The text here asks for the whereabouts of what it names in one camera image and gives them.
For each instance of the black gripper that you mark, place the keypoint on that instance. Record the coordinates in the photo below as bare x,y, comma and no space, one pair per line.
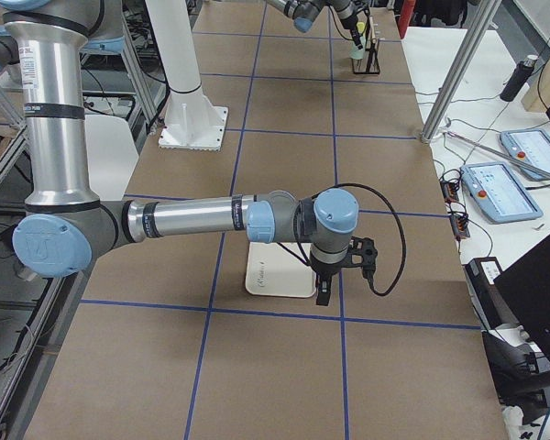
327,272
354,28

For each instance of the light green cup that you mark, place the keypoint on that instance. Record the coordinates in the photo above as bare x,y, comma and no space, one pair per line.
356,53

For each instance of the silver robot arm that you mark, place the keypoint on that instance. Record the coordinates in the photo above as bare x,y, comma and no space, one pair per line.
304,13
68,227

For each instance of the cream rabbit tray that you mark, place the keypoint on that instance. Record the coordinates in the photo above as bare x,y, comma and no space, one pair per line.
272,271

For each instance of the black water bottle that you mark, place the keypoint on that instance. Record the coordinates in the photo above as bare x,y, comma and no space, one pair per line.
522,72

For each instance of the near blue teach pendant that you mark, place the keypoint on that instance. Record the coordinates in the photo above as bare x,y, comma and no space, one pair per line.
498,192

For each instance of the blue teach pendant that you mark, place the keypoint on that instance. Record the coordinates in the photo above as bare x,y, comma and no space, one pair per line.
528,146
498,192

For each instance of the far blue teach pendant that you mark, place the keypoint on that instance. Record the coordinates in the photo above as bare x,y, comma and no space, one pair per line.
528,146

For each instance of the black laptop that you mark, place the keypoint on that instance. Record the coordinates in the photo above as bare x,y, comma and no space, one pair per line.
525,287

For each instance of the black wire cup rack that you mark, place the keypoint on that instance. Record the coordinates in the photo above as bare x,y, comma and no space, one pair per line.
370,64

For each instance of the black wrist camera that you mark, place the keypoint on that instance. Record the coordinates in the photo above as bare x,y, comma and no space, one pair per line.
362,254

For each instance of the aluminium frame post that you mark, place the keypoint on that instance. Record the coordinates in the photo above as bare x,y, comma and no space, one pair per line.
469,45

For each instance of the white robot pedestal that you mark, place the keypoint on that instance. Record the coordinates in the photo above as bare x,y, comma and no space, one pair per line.
190,120

